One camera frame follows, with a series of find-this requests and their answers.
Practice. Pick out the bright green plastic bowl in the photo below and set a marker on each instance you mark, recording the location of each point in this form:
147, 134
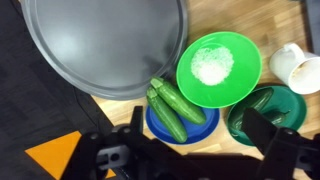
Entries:
240, 80

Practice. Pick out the dark green cucumber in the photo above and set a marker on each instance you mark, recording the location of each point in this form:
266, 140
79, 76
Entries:
256, 103

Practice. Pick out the dark green plastic plate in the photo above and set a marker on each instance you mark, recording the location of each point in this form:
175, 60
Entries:
293, 106

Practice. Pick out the light green cucumber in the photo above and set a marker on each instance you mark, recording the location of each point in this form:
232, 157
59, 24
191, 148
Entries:
166, 115
180, 100

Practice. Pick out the white mug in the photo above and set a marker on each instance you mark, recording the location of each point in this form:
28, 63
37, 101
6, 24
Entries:
300, 73

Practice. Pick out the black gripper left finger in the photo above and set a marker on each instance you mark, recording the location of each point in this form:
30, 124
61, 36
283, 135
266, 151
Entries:
100, 156

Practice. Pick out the white powder in bowl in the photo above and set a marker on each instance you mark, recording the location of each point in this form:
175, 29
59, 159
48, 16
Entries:
211, 66

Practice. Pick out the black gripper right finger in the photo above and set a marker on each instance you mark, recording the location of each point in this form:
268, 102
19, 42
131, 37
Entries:
290, 153

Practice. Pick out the gray round metal tray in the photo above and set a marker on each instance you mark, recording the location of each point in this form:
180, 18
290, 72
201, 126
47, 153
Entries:
106, 43

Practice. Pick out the orange triangular sheet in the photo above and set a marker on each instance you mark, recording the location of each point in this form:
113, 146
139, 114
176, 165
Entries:
56, 153

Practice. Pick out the blue plastic plate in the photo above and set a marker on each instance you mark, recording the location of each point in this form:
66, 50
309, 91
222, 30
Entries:
200, 131

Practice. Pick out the dark green pepper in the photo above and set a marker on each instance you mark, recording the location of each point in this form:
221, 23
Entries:
278, 117

